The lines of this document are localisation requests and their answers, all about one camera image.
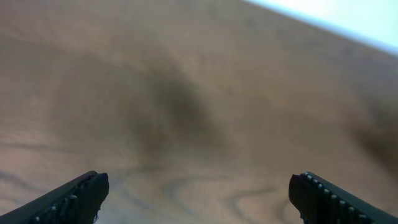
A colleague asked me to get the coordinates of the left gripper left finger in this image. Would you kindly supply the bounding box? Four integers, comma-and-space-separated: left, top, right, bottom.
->
1, 170, 109, 224

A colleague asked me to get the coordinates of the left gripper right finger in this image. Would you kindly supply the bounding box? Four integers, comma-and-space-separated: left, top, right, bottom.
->
289, 172, 397, 224

